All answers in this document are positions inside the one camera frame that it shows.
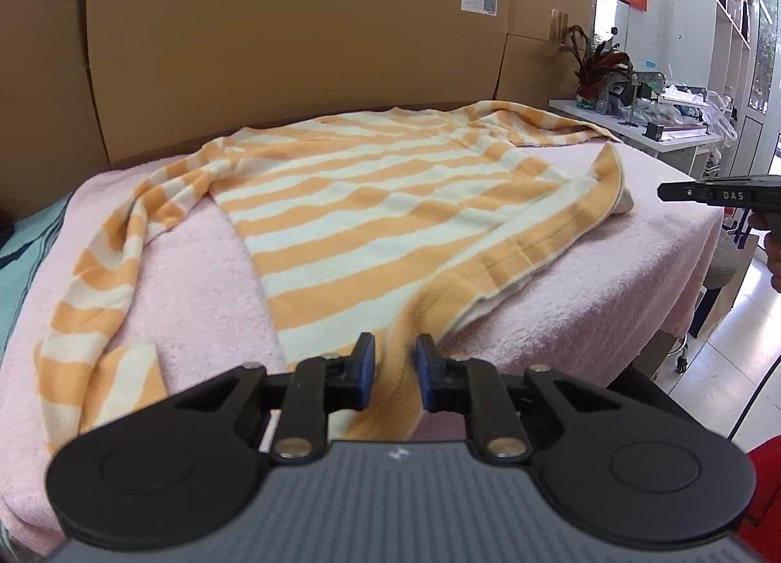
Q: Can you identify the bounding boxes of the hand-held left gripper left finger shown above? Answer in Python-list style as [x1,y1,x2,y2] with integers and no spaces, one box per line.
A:
[174,332,376,465]

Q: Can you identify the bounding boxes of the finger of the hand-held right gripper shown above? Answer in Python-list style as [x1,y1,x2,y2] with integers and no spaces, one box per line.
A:
[658,181,709,204]

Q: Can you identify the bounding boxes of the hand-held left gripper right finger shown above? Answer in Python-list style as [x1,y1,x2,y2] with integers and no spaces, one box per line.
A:
[415,334,611,461]

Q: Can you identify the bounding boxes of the orange striped shirt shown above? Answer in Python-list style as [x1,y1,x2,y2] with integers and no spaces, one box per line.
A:
[33,99,636,454]

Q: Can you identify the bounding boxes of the person's right hand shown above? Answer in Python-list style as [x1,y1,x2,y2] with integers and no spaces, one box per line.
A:
[757,230,781,294]

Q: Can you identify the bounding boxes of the white side table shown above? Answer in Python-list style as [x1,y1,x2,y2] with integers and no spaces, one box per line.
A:
[548,96,722,176]

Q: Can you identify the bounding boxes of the grey stool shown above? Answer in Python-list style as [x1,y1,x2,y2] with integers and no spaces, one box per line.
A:
[670,242,760,375]

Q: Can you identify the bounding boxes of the grey desktop machine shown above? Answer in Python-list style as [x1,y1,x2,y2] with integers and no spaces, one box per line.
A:
[595,75,637,115]

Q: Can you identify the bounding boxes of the glass door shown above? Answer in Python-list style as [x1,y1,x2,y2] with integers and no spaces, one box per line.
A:
[731,0,781,176]

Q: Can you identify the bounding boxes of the red leaf potted plant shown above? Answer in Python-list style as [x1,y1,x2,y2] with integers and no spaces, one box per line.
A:
[558,24,636,107]

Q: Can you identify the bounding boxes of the white shelf unit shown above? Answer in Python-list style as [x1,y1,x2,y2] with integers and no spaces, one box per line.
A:
[665,0,753,130]

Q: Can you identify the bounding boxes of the pink blanket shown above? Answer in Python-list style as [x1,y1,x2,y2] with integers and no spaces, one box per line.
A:
[0,139,724,545]

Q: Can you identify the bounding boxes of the person's red sweater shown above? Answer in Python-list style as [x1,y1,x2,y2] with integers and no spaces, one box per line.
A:
[735,432,781,555]

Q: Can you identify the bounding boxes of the large cardboard box white label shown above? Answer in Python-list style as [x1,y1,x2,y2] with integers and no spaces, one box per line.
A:
[82,0,516,168]

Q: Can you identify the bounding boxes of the teal cloth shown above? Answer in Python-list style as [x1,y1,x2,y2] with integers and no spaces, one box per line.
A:
[0,195,69,356]

